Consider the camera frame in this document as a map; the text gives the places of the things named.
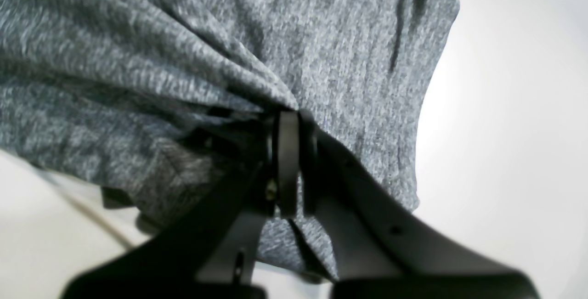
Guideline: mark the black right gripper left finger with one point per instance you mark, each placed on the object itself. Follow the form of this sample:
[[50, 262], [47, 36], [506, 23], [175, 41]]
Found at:
[[211, 252]]

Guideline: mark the grey heather long-sleeve shirt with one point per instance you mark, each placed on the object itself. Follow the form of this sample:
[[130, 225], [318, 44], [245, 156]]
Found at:
[[145, 96]]

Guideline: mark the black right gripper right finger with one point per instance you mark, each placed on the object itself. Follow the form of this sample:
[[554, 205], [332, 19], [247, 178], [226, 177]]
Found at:
[[381, 250]]

